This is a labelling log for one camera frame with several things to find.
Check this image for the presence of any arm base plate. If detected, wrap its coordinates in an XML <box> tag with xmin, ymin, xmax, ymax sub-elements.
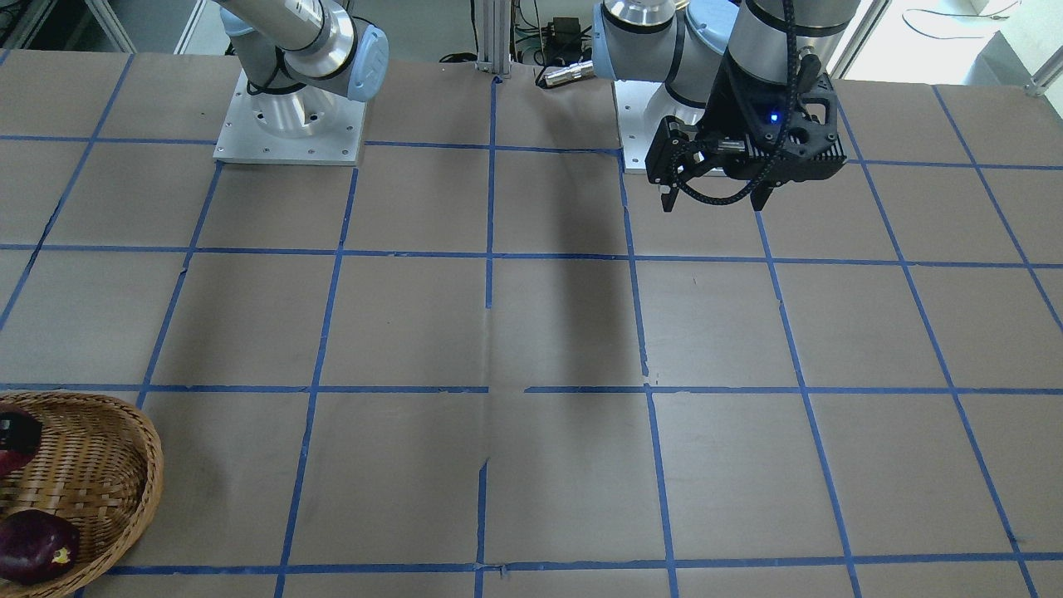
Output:
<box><xmin>614</xmin><ymin>81</ymin><xmax>703</xmax><ymax>174</ymax></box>
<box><xmin>213</xmin><ymin>72</ymin><xmax>367</xmax><ymax>167</ymax></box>

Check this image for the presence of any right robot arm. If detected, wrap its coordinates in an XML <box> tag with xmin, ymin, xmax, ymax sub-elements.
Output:
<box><xmin>2</xmin><ymin>1</ymin><xmax>386</xmax><ymax>435</ymax></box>

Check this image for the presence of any dark red apple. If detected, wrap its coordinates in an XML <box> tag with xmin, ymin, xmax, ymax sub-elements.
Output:
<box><xmin>1</xmin><ymin>508</ymin><xmax>81</xmax><ymax>586</ymax></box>

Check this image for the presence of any aluminium frame post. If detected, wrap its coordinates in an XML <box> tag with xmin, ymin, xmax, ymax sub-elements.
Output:
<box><xmin>471</xmin><ymin>0</ymin><xmax>513</xmax><ymax>81</ymax></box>

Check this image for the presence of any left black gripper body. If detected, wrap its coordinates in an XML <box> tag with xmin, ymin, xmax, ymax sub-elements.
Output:
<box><xmin>678</xmin><ymin>51</ymin><xmax>847</xmax><ymax>212</ymax></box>

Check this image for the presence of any wicker basket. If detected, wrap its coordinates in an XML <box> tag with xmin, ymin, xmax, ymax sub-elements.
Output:
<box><xmin>2</xmin><ymin>391</ymin><xmax>164</xmax><ymax>597</ymax></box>

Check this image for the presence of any red yellow apple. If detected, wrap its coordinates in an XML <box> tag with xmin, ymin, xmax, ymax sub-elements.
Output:
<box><xmin>0</xmin><ymin>448</ymin><xmax>37</xmax><ymax>479</ymax></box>

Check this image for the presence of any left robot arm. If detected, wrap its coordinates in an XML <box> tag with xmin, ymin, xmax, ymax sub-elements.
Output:
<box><xmin>591</xmin><ymin>1</ymin><xmax>859</xmax><ymax>212</ymax></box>

